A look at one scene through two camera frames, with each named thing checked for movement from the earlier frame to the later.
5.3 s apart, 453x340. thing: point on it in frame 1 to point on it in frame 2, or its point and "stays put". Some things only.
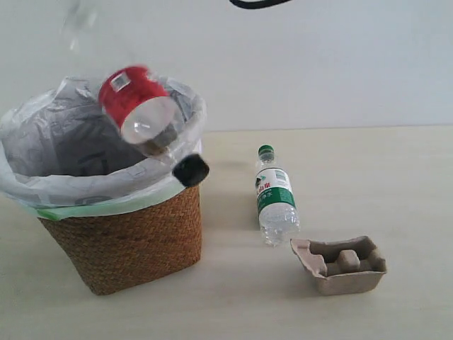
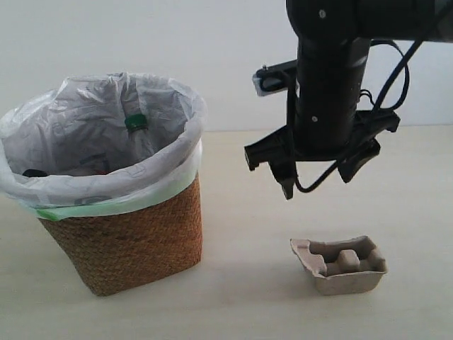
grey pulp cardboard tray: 346,265 stays put
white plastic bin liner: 60,156 stays put
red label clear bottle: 137,100 to 35,173
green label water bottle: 279,219 to 136,126
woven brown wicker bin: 121,251 stays put
